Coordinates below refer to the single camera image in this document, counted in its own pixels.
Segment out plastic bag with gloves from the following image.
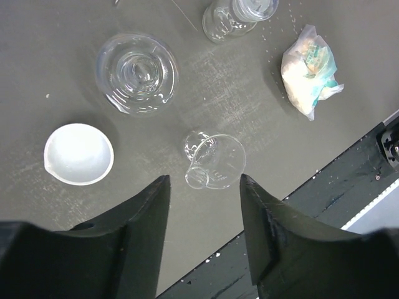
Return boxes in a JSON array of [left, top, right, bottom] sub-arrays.
[[281, 24, 344, 121]]

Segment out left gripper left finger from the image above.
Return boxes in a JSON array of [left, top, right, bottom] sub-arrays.
[[1, 175, 171, 298]]

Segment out white round dish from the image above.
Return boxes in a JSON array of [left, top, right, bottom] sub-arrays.
[[43, 123, 115, 186]]

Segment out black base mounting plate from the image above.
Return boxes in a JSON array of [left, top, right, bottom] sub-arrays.
[[161, 122, 398, 298]]

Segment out grey slotted cable duct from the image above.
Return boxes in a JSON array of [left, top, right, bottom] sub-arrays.
[[341, 180, 399, 234]]

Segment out clear glass beaker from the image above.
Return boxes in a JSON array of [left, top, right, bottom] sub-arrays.
[[183, 130, 246, 190]]

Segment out small glass beaker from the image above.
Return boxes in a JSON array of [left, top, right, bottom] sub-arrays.
[[202, 0, 279, 44]]

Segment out round glass flask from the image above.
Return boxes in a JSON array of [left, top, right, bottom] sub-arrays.
[[95, 32, 179, 117]]

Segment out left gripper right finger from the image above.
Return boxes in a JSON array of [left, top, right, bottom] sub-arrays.
[[239, 174, 398, 298]]

